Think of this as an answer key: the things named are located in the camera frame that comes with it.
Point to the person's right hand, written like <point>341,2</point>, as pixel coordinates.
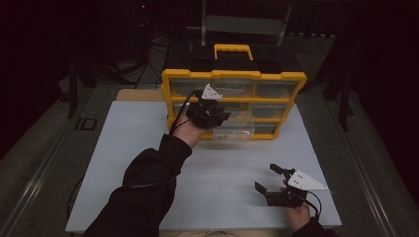
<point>299,217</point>

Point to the person's left hand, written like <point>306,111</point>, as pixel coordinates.
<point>189,133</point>

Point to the yellow black drawer organizer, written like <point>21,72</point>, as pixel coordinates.
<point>263,75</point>

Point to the wooden board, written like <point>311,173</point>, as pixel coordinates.
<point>140,95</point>

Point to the grey metal stand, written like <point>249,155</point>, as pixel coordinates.
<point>243,24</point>

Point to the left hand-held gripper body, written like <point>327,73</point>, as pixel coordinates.
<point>206,113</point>

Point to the black stand leg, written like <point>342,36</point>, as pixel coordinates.
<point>72,89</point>

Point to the clear plastic drawer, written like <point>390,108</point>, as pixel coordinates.
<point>235,130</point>

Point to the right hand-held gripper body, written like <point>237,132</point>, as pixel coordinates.
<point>304,181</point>

